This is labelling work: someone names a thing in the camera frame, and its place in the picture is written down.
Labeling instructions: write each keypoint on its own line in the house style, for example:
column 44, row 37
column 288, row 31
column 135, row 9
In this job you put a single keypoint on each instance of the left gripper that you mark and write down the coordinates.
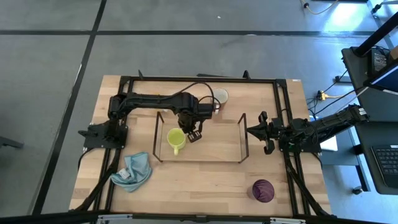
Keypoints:
column 189, row 118

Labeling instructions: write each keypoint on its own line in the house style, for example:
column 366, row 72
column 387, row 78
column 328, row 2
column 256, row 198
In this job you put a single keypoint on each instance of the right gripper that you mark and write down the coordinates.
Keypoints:
column 272, row 133

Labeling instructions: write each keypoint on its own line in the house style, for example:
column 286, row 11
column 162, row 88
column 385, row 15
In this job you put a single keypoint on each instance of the yellow-green mug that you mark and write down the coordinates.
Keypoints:
column 176, row 138

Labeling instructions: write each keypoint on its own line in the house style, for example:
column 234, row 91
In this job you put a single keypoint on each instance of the grey round cup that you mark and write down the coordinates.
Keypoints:
column 220, row 95

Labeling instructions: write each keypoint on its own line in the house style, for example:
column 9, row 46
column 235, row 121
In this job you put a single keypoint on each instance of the purple transparent tumbler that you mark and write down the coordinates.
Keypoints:
column 262, row 190

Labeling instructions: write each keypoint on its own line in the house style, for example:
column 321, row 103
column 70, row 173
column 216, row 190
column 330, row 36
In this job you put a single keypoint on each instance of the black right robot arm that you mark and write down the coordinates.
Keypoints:
column 329, row 124

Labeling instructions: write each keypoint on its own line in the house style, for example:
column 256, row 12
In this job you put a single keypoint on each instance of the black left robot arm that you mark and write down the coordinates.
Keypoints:
column 149, row 100

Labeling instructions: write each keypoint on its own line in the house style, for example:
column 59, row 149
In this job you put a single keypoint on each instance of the white table label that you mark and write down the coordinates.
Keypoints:
column 296, row 80

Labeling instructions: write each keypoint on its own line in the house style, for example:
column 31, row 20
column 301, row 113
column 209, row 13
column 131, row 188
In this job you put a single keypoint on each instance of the light blue cloth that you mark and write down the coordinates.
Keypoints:
column 136, row 169

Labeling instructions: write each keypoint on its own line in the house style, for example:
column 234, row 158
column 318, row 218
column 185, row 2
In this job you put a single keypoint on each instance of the white paper sheet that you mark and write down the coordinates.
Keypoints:
column 330, row 143

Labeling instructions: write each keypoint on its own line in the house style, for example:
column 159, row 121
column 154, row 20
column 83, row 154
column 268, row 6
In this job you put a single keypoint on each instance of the yellow power plug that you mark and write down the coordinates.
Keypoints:
column 323, row 95

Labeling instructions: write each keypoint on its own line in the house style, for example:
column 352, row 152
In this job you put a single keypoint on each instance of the black crossbar silver brackets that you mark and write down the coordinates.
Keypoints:
column 199, row 218

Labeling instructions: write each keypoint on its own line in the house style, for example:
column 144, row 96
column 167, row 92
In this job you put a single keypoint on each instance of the dark grey desk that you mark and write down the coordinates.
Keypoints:
column 367, row 130

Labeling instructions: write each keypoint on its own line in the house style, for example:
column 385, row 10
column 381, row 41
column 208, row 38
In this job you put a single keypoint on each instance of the black desk caster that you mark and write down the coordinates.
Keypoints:
column 357, row 190

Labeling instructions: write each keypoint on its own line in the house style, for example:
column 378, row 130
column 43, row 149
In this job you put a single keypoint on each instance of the black keyboard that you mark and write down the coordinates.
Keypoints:
column 387, row 165

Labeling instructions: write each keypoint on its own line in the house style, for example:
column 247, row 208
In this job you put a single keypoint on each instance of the black power adapter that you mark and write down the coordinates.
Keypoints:
column 379, row 60

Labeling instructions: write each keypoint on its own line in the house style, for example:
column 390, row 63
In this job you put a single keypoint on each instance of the black diagonal pole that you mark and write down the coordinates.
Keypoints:
column 377, row 35

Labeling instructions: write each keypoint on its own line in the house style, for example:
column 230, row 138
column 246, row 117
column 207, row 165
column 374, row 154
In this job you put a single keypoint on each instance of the grey furniture leg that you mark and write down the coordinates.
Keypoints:
column 11, row 142

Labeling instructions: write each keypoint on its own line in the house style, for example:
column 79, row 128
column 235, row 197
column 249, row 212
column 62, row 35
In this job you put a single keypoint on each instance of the black aluminium rig frame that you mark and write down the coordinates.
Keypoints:
column 202, row 80

